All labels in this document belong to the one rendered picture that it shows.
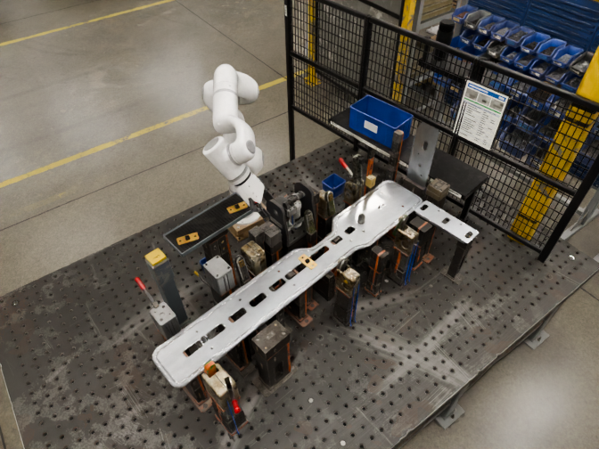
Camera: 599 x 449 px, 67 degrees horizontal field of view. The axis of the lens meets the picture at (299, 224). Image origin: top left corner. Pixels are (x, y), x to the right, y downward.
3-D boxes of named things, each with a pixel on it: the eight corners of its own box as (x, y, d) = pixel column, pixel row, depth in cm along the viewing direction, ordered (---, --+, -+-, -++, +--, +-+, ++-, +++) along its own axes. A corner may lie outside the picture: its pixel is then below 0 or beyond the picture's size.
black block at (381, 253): (376, 302, 213) (383, 263, 192) (359, 288, 218) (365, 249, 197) (387, 292, 217) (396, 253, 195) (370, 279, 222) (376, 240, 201)
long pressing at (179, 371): (181, 398, 154) (180, 395, 152) (147, 354, 165) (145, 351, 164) (425, 201, 217) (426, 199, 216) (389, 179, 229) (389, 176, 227)
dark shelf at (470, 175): (463, 200, 215) (465, 196, 213) (328, 123, 261) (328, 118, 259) (488, 179, 225) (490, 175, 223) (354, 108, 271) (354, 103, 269)
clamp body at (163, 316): (179, 374, 190) (159, 330, 163) (165, 356, 195) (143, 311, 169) (198, 360, 194) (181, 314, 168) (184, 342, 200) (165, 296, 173)
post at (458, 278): (457, 285, 219) (473, 246, 197) (438, 272, 224) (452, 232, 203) (465, 278, 221) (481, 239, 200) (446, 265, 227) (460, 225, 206)
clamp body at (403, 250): (400, 291, 217) (413, 243, 192) (381, 276, 223) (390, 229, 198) (412, 281, 221) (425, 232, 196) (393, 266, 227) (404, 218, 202)
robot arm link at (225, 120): (258, 90, 162) (260, 162, 149) (224, 109, 170) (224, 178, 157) (242, 76, 155) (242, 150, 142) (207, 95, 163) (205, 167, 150)
